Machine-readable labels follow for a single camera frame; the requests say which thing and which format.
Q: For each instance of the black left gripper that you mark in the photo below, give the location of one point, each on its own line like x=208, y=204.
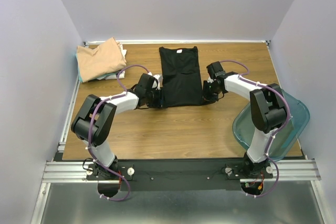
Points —
x=159, y=103

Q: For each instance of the black t shirt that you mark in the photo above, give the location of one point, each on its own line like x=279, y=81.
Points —
x=181, y=82

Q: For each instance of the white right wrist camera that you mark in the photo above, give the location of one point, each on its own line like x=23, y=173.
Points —
x=209, y=80

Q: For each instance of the folded white printed t shirt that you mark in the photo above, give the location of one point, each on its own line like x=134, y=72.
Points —
x=113, y=75

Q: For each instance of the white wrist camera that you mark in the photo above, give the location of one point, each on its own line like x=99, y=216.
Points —
x=209, y=80
x=157, y=82

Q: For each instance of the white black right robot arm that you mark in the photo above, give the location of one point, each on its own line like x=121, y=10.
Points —
x=270, y=112

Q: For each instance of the teal plastic bin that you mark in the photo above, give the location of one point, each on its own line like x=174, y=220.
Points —
x=243, y=128

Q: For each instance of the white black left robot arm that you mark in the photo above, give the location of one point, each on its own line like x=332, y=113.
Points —
x=93, y=122

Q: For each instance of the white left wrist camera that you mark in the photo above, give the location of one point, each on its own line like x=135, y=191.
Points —
x=157, y=82

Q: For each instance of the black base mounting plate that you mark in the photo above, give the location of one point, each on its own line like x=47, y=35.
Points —
x=180, y=174

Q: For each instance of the folded teal t shirt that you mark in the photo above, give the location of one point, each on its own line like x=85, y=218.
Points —
x=78, y=74

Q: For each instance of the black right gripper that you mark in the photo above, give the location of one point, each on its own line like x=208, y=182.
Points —
x=206, y=98

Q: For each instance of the folded tan t shirt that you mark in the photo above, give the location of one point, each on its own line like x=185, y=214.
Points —
x=106, y=58

